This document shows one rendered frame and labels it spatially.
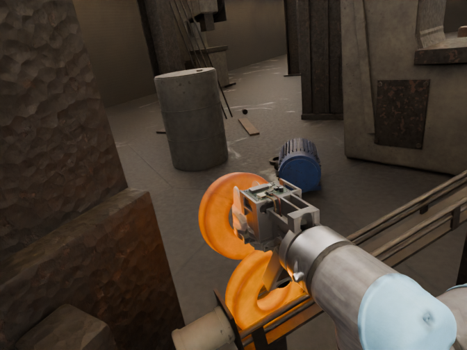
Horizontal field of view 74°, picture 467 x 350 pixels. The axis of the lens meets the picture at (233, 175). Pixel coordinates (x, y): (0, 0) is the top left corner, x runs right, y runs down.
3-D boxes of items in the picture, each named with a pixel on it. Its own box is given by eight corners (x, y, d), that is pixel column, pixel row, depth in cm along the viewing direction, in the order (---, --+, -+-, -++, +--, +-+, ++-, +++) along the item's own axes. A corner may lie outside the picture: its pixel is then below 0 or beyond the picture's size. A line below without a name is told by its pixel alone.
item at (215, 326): (178, 347, 54) (167, 324, 51) (224, 321, 56) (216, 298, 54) (188, 378, 49) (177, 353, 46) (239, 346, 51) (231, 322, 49)
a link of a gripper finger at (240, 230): (249, 206, 52) (276, 228, 45) (250, 215, 53) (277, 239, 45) (224, 214, 50) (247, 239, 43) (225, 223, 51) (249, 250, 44)
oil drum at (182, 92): (160, 169, 315) (138, 78, 279) (194, 148, 361) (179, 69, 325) (208, 174, 285) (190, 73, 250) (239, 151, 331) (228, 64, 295)
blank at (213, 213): (181, 205, 53) (187, 207, 50) (247, 155, 58) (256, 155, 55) (225, 273, 57) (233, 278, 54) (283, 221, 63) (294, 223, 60)
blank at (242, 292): (260, 330, 59) (272, 343, 56) (206, 306, 50) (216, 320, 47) (307, 263, 61) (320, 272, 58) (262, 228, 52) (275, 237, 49)
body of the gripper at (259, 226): (280, 176, 47) (334, 205, 37) (283, 224, 51) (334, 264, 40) (235, 189, 45) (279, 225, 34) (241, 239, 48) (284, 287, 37)
